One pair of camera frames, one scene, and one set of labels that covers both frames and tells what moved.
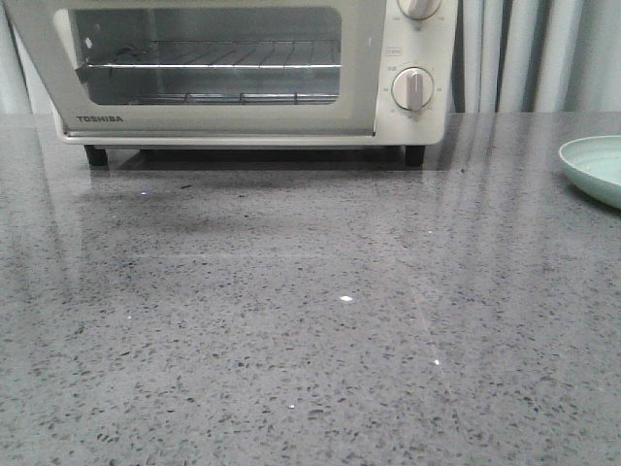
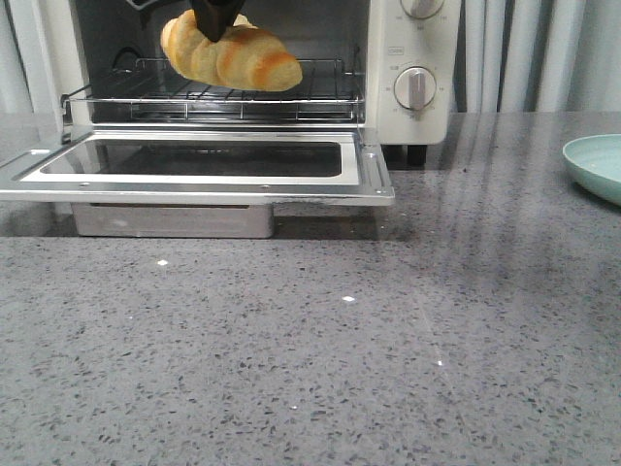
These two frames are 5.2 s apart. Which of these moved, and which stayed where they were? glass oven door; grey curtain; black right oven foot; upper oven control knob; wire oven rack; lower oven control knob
Moved: wire oven rack; glass oven door
Stayed: grey curtain; upper oven control knob; lower oven control knob; black right oven foot
